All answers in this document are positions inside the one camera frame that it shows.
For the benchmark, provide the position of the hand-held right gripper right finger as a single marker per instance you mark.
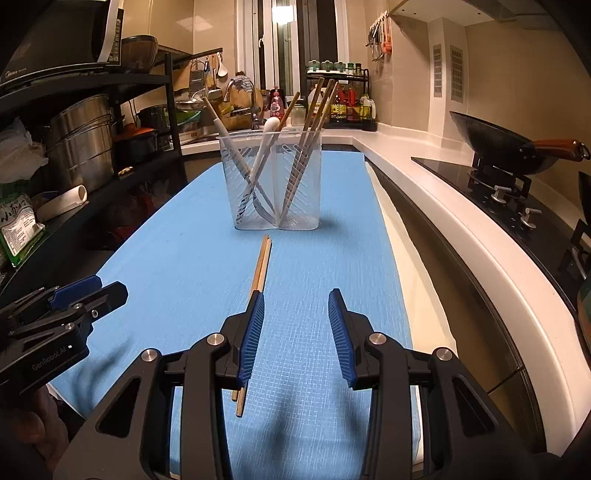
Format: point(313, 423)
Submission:
point(341, 341)

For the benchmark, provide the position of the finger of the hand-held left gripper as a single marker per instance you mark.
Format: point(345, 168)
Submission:
point(76, 290)
point(108, 297)

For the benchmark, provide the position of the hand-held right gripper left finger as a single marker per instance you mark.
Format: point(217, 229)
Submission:
point(251, 341)

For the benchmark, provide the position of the wooden chopstick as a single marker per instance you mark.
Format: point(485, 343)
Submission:
point(330, 108)
point(291, 108)
point(317, 92)
point(265, 272)
point(308, 104)
point(259, 267)
point(328, 90)

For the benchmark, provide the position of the clear plastic utensil holder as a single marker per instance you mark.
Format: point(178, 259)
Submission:
point(304, 203)

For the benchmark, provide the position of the white ceramic spoon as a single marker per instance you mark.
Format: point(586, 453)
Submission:
point(272, 125)

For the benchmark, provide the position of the person's left hand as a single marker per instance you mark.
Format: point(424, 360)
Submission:
point(27, 424)

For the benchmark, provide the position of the blue tablecloth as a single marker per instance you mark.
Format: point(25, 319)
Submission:
point(184, 258)

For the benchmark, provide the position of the green food packet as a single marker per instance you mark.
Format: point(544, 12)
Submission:
point(18, 226)

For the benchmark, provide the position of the white paper roll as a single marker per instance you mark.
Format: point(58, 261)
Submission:
point(62, 203)

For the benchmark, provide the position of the steel stockpot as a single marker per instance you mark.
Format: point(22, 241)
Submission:
point(83, 161)
point(83, 115)

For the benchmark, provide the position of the white plastic bag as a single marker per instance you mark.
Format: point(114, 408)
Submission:
point(21, 147)

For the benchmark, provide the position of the black pot red rim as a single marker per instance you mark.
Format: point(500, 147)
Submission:
point(138, 145)

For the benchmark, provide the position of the black metal shelf rack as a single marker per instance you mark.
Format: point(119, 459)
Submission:
point(175, 129)

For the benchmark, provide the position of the black kettle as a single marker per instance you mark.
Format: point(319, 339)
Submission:
point(154, 116)

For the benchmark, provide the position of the green dish drainer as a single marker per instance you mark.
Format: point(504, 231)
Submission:
point(189, 117)

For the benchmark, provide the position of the black gas stove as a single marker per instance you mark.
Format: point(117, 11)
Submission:
point(461, 180)

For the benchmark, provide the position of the clear glass jar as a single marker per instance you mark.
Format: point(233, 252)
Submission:
point(299, 117)

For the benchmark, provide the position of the yellow label oil bottle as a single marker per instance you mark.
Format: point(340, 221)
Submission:
point(368, 110)

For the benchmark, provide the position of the dark sauce bottle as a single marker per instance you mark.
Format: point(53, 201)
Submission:
point(346, 106)

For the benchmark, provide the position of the red detergent bottle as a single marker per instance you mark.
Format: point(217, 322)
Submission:
point(276, 106)

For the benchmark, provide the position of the wooden cutting board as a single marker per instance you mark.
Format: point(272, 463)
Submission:
point(244, 104)

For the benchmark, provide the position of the metal grater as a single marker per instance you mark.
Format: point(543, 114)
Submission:
point(196, 77)

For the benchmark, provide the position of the chrome kitchen faucet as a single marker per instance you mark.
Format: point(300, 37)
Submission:
point(231, 87)

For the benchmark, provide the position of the wooden bowl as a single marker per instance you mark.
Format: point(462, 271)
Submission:
point(138, 53)

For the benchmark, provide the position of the black microwave oven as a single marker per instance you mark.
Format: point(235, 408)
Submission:
point(51, 37)

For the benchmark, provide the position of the hanging white ladle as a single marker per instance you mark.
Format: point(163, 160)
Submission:
point(222, 69)

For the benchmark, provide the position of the black spice rack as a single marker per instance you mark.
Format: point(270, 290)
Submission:
point(367, 74)

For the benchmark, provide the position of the row of spice jars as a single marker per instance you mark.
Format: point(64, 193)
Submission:
point(332, 67)

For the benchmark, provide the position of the hanging kitchen tools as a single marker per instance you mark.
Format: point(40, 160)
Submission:
point(385, 41)

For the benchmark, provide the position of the range hood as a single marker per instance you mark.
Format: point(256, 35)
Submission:
point(461, 7)

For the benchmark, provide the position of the white wall vent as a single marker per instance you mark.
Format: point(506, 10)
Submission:
point(437, 71)
point(456, 74)

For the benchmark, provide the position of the window frame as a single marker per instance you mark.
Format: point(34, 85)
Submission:
point(249, 46)

